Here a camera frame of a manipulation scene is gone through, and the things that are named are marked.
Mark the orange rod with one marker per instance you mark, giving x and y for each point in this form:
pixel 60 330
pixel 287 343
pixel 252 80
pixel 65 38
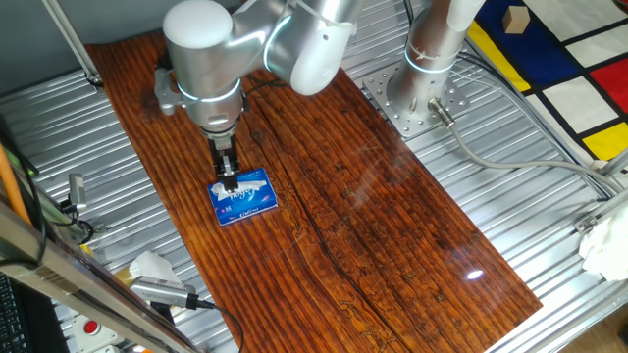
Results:
pixel 12 186

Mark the small silver camera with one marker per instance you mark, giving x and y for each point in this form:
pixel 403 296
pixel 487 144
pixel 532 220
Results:
pixel 77 191

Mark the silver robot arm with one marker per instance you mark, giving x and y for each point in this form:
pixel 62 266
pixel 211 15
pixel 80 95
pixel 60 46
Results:
pixel 206 73

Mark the grey metal pole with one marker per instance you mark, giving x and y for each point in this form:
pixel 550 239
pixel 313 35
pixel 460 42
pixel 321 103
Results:
pixel 68 36

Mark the large creased white tissue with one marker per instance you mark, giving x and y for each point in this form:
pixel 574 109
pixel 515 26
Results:
pixel 152 267

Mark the large silver camera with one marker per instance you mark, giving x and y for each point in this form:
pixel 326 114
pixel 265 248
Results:
pixel 157 290

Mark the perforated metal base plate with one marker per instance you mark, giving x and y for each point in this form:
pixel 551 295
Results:
pixel 392 113

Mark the shiny metal frame bar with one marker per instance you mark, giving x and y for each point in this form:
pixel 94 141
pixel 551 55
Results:
pixel 49 265

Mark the aluminium camera bracket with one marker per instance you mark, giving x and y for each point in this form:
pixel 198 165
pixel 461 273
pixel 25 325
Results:
pixel 95 228

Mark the crumpled white cloth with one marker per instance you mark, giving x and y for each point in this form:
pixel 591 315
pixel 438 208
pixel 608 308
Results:
pixel 606 250

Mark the colourful block pattern mat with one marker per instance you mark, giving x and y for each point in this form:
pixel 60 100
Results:
pixel 579 103

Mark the small wooden cube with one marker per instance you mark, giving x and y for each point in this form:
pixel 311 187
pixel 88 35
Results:
pixel 515 19

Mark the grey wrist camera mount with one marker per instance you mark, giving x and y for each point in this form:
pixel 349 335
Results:
pixel 167 93

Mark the black keyboard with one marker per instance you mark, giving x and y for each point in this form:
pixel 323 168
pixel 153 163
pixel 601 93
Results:
pixel 7 318

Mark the brown wooden board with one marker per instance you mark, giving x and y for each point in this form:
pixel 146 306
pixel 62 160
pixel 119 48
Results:
pixel 392 220

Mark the white paper napkin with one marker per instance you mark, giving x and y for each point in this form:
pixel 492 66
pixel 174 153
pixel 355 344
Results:
pixel 252 180

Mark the blue tissue pack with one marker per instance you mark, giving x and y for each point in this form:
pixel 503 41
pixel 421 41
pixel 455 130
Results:
pixel 245 211

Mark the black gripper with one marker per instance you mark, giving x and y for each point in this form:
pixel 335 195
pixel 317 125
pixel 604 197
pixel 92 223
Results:
pixel 223 147

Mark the small metal corner bracket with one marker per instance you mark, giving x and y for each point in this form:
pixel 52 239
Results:
pixel 585 224

